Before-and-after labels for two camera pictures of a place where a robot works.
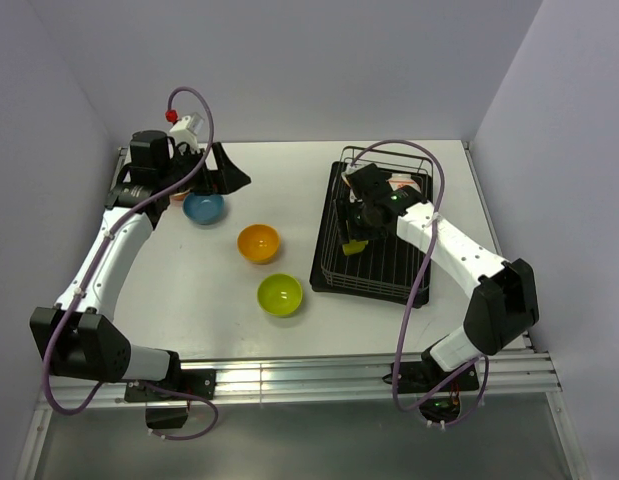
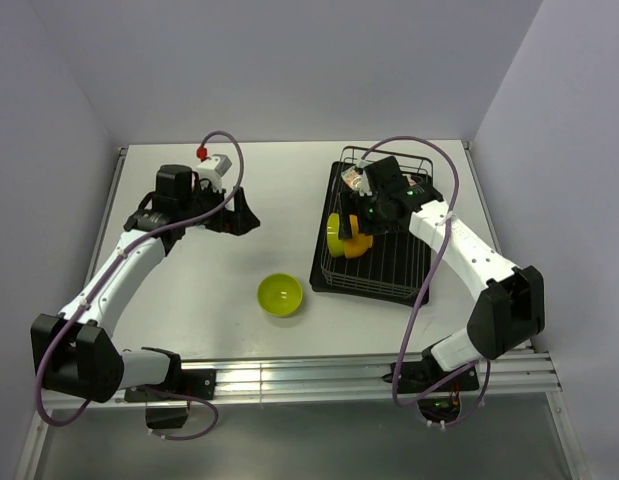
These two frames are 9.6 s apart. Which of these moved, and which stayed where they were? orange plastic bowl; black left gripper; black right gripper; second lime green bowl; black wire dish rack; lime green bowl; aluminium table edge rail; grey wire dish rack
Moved: orange plastic bowl; lime green bowl; black left gripper
Stayed: black wire dish rack; grey wire dish rack; second lime green bowl; aluminium table edge rail; black right gripper
